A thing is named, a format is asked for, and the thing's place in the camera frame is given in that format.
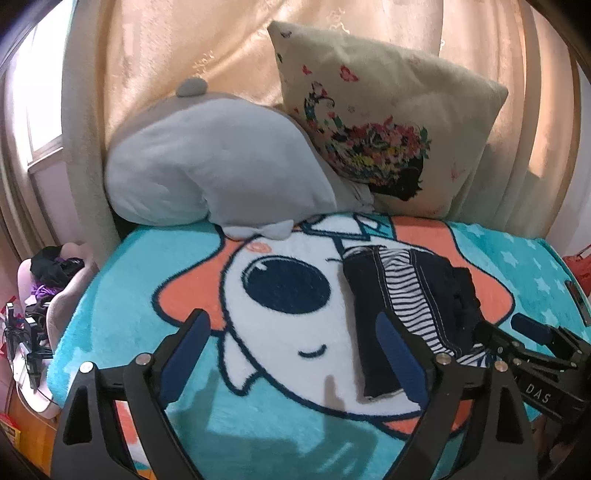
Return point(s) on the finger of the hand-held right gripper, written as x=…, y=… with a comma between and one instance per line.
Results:
x=491, y=337
x=531, y=325

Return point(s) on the teal cartoon printed blanket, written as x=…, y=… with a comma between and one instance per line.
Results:
x=277, y=332

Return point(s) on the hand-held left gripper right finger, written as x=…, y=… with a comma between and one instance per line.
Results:
x=401, y=355

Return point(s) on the beige floral print pillow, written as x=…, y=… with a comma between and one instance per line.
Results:
x=392, y=92

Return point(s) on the beige curtain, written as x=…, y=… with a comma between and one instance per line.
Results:
x=184, y=46

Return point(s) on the navy striped pants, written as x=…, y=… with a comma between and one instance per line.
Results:
x=401, y=281

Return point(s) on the red bag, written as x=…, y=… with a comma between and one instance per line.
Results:
x=582, y=263

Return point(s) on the pale pink chair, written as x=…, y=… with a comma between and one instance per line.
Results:
x=69, y=295

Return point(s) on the purple cloth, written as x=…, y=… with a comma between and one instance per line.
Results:
x=44, y=293

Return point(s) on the grey plush toy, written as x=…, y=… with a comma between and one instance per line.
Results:
x=207, y=161

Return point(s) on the black garment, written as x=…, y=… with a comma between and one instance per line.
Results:
x=53, y=270

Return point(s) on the window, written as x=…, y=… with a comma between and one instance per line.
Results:
x=46, y=152

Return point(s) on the red yellow packet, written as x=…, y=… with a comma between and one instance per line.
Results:
x=9, y=431

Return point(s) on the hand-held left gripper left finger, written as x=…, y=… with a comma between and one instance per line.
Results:
x=182, y=364

